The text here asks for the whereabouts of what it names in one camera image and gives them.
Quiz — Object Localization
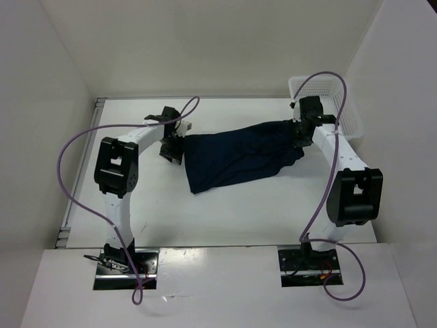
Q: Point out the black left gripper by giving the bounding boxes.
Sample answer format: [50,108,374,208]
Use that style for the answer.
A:
[159,132,189,165]

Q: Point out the white plastic basket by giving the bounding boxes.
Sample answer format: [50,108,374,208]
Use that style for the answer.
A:
[288,74,364,140]

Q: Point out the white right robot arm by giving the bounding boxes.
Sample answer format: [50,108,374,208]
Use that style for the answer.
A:
[290,96,383,272]

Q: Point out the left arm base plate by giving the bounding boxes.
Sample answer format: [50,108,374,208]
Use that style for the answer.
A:
[87,249,159,291]

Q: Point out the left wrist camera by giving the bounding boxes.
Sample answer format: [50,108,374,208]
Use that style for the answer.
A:
[178,120,192,134]

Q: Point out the navy blue shorts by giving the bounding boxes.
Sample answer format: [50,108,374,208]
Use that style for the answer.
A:
[184,121,305,194]

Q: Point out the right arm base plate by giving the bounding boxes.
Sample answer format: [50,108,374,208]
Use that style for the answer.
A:
[277,245,343,288]

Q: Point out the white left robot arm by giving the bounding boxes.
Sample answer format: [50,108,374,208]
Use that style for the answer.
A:
[94,107,191,273]

